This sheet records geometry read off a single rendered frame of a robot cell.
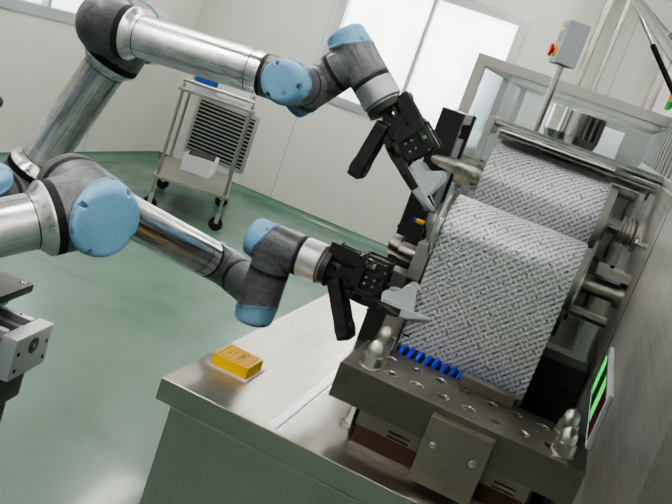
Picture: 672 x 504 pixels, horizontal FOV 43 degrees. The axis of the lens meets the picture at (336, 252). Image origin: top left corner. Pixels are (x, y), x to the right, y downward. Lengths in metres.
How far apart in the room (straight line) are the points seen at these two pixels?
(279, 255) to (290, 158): 6.00
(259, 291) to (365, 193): 5.78
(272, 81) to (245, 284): 0.38
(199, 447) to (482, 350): 0.50
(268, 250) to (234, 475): 0.40
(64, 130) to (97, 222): 0.53
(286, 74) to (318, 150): 6.00
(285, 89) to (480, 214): 0.39
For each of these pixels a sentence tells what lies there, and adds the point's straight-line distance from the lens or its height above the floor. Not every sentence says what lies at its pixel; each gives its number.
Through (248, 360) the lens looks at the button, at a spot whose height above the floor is 0.92.
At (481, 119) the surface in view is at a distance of 2.51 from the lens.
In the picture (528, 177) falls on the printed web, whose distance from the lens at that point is 1.70.
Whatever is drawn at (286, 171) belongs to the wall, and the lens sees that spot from 7.53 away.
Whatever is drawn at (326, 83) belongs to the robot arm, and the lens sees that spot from 1.56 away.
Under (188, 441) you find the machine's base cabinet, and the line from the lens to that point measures 1.43.
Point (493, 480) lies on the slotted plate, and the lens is 1.36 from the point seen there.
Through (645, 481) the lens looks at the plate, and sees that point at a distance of 0.65.
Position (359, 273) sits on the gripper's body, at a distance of 1.49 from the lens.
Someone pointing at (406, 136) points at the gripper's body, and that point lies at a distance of 1.52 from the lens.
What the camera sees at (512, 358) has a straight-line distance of 1.49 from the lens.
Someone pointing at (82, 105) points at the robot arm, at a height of 1.21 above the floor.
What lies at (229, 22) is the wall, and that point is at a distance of 7.81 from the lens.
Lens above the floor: 1.48
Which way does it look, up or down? 13 degrees down
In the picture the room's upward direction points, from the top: 20 degrees clockwise
